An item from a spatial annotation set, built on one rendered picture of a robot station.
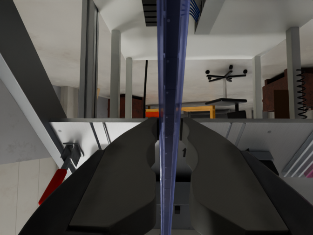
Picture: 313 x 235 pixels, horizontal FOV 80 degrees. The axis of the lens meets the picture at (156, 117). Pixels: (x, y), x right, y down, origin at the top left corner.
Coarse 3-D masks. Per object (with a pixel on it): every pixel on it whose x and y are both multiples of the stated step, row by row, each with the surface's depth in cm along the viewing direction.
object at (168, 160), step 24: (168, 0) 8; (168, 24) 8; (168, 48) 9; (168, 72) 10; (168, 96) 11; (168, 120) 12; (168, 144) 14; (168, 168) 16; (168, 192) 18; (168, 216) 22
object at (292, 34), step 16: (112, 32) 70; (288, 32) 69; (112, 48) 70; (288, 48) 69; (112, 64) 69; (128, 64) 97; (256, 64) 94; (288, 64) 69; (112, 80) 69; (128, 80) 96; (144, 80) 104; (256, 80) 94; (288, 80) 69; (112, 96) 68; (128, 96) 96; (144, 96) 103; (256, 96) 93; (112, 112) 68; (128, 112) 95; (144, 112) 102; (256, 112) 93
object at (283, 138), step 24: (72, 120) 30; (96, 120) 30; (120, 120) 30; (144, 120) 30; (216, 120) 30; (240, 120) 29; (264, 120) 29; (288, 120) 29; (312, 120) 29; (96, 144) 34; (240, 144) 32; (264, 144) 32; (288, 144) 32; (312, 192) 43
